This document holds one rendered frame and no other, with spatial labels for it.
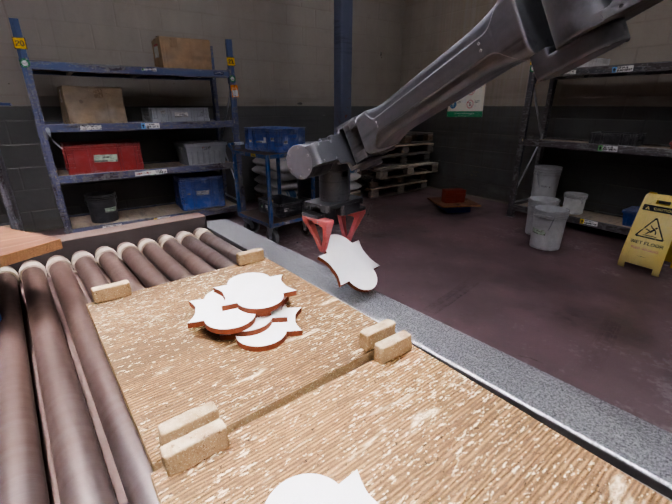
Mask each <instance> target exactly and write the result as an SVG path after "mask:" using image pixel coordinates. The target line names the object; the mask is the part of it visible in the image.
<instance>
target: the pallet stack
mask: <svg viewBox="0 0 672 504"><path fill-rule="evenodd" d="M417 135H424V136H423V141H416V140H417ZM432 140H433V132H417V131H409V132H408V133H407V134H406V135H405V136H404V137H403V138H402V140H401V141H400V142H399V143H398V144H396V145H395V149H393V150H391V151H389V152H388V153H386V154H384V155H382V158H383V159H382V160H383V163H381V164H379V165H377V166H375V167H373V168H370V169H367V170H363V171H359V172H357V173H359V174H360V175H361V177H360V178H359V179H357V180H354V181H355V182H357V183H359V184H360V185H362V187H361V188H359V189H357V190H361V194H365V193H368V196H367V198H377V197H384V196H390V195H396V194H401V193H407V192H412V191H418V190H422V189H426V188H427V183H426V182H427V180H426V173H433V172H438V164H439V163H438V162H430V153H431V152H433V146H434V143H430V142H433V141H432ZM419 145H422V146H423V151H418V149H419ZM415 155H420V160H417V159H414V158H415ZM425 165H428V166H427V169H424V168H418V166H425ZM412 175H416V177H417V178H413V177H411V176H412ZM415 183H418V185H417V188H414V189H408V190H404V187H407V186H412V184H415ZM389 189H393V192H391V193H385V194H379V192H378V191H383V190H389Z"/></svg>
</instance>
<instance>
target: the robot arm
mask: <svg viewBox="0 0 672 504"><path fill-rule="evenodd" d="M662 1H664V0H498V1H497V3H496V4H495V5H494V7H493V8H492V9H491V10H490V11H489V13H488V14H487V15H486V16H485V17H484V18H483V19H482V20H481V21H480V22H479V23H478V24H477V25H476V26H475V27H474V28H473V29H472V30H471V31H470V32H469V33H468V34H466V35H465V36H464V37H463V38H462V39H460V40H459V41H458V42H457V43H455V44H454V45H453V46H452V47H451V48H449V49H448V50H447V51H446V52H444V53H443V54H442V55H441V56H440V57H438V58H437V59H436V60H435V61H433V62H432V63H431V64H430V65H429V66H427V67H426V68H425V69H424V70H422V71H421V72H420V73H419V74H418V75H416V76H415V77H414V78H413V79H411V80H410V81H409V82H408V83H407V84H405V85H404V86H403V87H402V88H401V89H399V90H398V91H397V92H396V93H394V94H393V95H392V96H391V97H390V98H388V99H387V100H386V101H385V102H383V103H382V104H381V105H379V106H378V107H374V108H372V109H369V110H366V111H364V112H363V113H362V114H360V115H357V116H355V117H353V118H351V119H349V120H348V121H346V122H344V123H342V124H341V125H339V126H337V127H336V128H335V130H336V133H337V134H336V135H330V136H328V137H327V138H321V139H319V140H318V142H311V143H306V144H298V145H294V146H292V147H291V148H290V149H289V151H288V153H287V158H286V162H287V167H288V170H289V172H290V173H291V174H292V176H294V177H295V178H297V179H300V180H302V179H307V178H311V177H315V176H319V198H315V199H311V200H306V201H305V208H306V209H309V210H307V211H304V212H302V219H303V221H304V223H305V224H306V226H307V228H308V229H309V231H310V232H311V234H312V236H313V238H314V240H315V242H316V244H317V247H318V249H319V251H320V252H322V253H325V252H326V250H327V247H328V243H329V239H330V235H331V232H332V228H333V224H334V220H333V219H329V218H325V214H322V212H323V213H330V211H334V210H335V214H336V215H337V217H338V221H339V225H340V229H341V234H342V236H343V237H345V238H347V239H348V240H349V241H351V240H352V238H353V235H354V233H355V231H356V229H357V227H358V226H359V224H360V222H361V220H362V219H363V217H364V215H365V213H366V206H362V205H360V203H361V204H363V197H362V196H357V195H351V194H349V168H350V169H351V171H354V170H358V169H359V170H360V171H363V170H367V169H370V168H373V167H375V166H377V165H379V164H381V163H383V160H382V159H383V158H382V155H384V154H386V153H388V152H389V151H391V150H393V149H395V145H396V144H398V143H399V142H400V141H401V140H402V138H403V137H404V136H405V135H406V134H407V133H408V132H409V131H410V130H411V129H413V128H414V127H416V126H417V125H419V124H421V123H422V122H424V121H426V120H427V119H429V118H430V117H432V116H434V115H435V114H437V113H439V112H440V111H442V110H444V109H445V108H447V107H448V106H450V105H452V104H453V103H455V102H457V101H458V100H460V99H462V98H463V97H465V96H466V95H468V94H470V93H471V92H473V91H475V90H476V89H478V88H480V87H481V86H483V85H484V84H486V83H488V82H489V81H491V80H493V79H494V78H496V77H498V76H499V75H501V74H502V73H504V72H506V71H507V70H509V69H511V68H513V67H515V66H517V65H519V64H521V63H523V62H525V61H528V60H530V61H531V64H532V67H533V70H534V73H535V77H536V80H537V82H541V81H545V80H549V79H552V78H555V77H558V76H560V75H561V76H562V75H564V74H565V73H567V72H569V71H571V70H573V69H575V68H577V67H579V66H581V65H583V64H585V63H587V62H589V61H590V60H592V59H594V58H596V57H598V56H600V55H602V54H604V53H606V52H608V51H610V50H612V49H614V48H616V47H618V46H620V45H621V44H623V43H625V42H628V41H629V40H630V38H631V37H630V34H629V30H628V27H627V23H626V21H627V20H629V19H631V18H633V17H635V16H636V15H638V14H640V13H642V12H644V11H645V10H647V9H649V8H651V7H653V6H655V5H656V4H658V3H660V2H662ZM346 215H348V216H353V217H354V220H353V223H352V225H351V228H350V231H349V234H348V235H347V230H346ZM315 224H317V225H319V226H320V227H322V231H323V241H322V243H321V240H320V237H319V234H318V231H317V228H316V225H315Z"/></svg>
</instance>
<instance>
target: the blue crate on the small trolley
mask: <svg viewBox="0 0 672 504"><path fill-rule="evenodd" d="M243 128H245V129H244V130H245V140H246V143H245V149H247V150H253V151H263V152H272V153H286V152H288V151H289V149H290V148H291V147H292V146H294V145H298V144H305V128H306V127H286V126H259V127H243Z"/></svg>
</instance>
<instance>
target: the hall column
mask: <svg viewBox="0 0 672 504"><path fill-rule="evenodd" d="M352 17H353V0H334V135H336V134H337V133H336V130H335V128H336V127H337V126H339V125H341V124H342V123H344V122H346V121H348V120H349V119H351V77H352Z"/></svg>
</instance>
